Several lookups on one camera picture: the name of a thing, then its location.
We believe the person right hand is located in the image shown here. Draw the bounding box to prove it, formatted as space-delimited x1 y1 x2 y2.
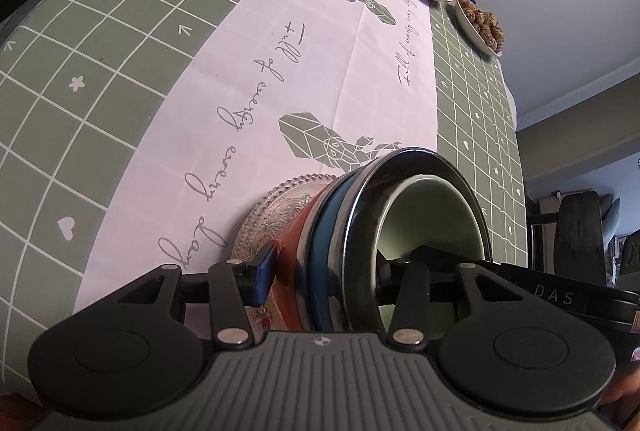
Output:
601 359 639 407

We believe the clear glass decorated plate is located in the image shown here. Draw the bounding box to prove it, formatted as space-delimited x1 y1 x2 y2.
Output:
231 173 335 341

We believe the black chair right side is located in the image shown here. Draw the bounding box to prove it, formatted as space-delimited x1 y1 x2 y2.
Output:
526 191 606 286

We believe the green checked tablecloth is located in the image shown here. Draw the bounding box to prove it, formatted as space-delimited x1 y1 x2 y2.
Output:
1 0 527 397

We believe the blue steel bowl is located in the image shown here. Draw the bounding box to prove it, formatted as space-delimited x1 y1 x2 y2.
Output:
305 147 492 333

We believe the orange steel bowl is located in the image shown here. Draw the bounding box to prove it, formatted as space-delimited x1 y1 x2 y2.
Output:
272 186 328 331

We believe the white plate of brown snacks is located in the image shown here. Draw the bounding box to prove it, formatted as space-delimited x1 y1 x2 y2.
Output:
454 0 504 56

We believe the green ceramic bowl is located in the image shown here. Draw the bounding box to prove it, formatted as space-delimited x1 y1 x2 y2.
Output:
375 174 486 335

